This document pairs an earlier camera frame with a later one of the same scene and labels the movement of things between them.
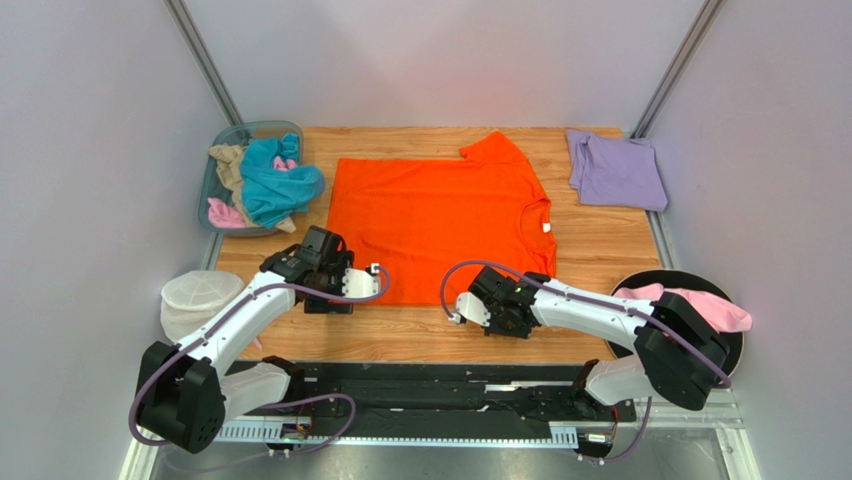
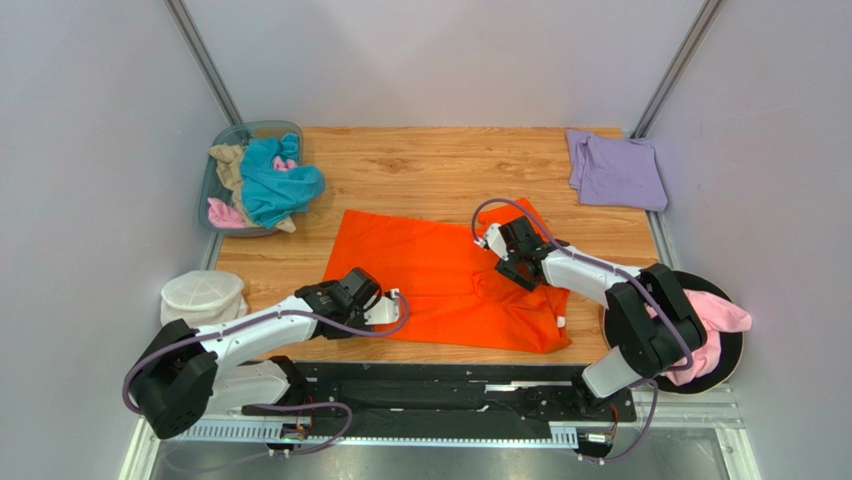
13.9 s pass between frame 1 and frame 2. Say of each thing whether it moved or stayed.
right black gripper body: moved
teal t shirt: stayed
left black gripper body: moved
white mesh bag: stayed
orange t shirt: moved
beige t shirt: stayed
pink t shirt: stayed
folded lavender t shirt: stayed
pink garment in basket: stayed
